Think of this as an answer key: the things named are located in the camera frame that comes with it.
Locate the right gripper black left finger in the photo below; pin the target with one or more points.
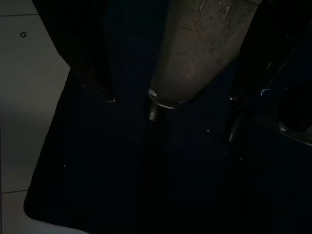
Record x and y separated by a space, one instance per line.
80 44

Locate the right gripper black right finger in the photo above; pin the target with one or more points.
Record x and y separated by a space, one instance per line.
275 44

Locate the dark blue floor mat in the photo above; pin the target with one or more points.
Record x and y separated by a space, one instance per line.
117 170

